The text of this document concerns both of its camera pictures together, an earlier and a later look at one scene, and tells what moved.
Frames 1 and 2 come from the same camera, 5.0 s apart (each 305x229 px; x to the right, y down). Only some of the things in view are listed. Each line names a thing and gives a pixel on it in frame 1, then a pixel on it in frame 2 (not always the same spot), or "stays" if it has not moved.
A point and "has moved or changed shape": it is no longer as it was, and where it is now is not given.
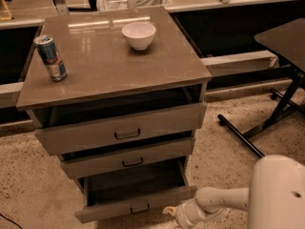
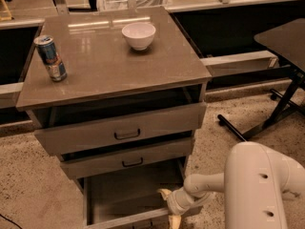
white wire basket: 119,2 stays
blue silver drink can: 49,54 stays
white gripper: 182,214 -> 174,201
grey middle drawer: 82,166 stays
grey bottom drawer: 114,192 has moved or changed shape
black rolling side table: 287,43 stays
